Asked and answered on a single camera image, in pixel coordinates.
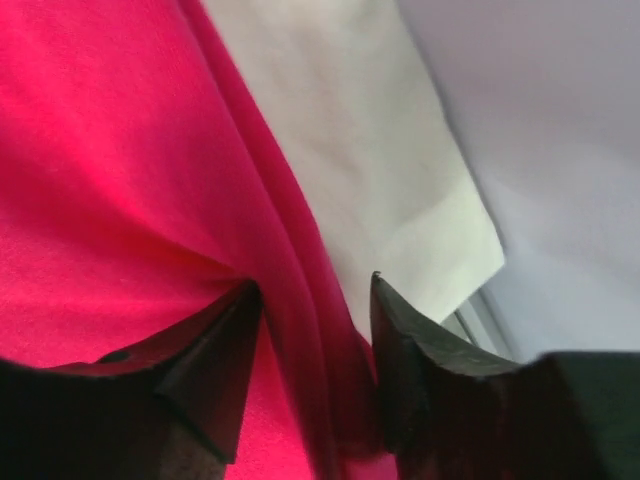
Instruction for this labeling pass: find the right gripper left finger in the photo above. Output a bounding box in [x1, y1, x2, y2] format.
[1, 281, 262, 479]

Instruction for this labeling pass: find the folded white t shirt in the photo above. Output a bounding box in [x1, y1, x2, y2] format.
[205, 1, 504, 333]

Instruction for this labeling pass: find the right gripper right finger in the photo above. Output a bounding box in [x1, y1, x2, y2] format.
[370, 274, 639, 479]

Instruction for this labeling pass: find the pink t shirt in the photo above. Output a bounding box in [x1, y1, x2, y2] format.
[1, 1, 396, 479]

